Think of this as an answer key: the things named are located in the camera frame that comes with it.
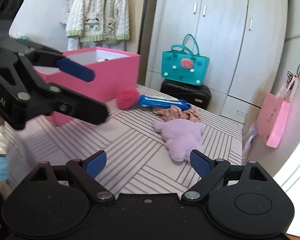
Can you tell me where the pink cardboard storage box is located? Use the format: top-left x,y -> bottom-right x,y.
33,46 -> 141,127

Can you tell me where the teal felt tote bag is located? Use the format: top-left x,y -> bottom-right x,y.
161,34 -> 210,86

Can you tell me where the red fluffy pompom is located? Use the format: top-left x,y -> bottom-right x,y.
116,88 -> 140,110

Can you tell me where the purple plush bear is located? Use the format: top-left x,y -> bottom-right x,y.
153,119 -> 206,162

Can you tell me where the white and green knit cardigan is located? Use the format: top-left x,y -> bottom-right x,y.
66,0 -> 130,50

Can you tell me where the blue wet wipes pack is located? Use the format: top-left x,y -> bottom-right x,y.
138,95 -> 191,111

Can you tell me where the grey wooden wardrobe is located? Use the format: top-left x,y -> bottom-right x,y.
145,0 -> 288,125

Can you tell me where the pink floral fabric scrunchie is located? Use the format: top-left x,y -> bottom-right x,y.
152,106 -> 201,122

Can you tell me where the black suitcase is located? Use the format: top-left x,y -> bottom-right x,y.
160,80 -> 211,110

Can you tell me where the striped pink table cloth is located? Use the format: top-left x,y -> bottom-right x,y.
5,83 -> 243,197

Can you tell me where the pink paper shopping bag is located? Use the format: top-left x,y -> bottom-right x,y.
256,74 -> 299,148

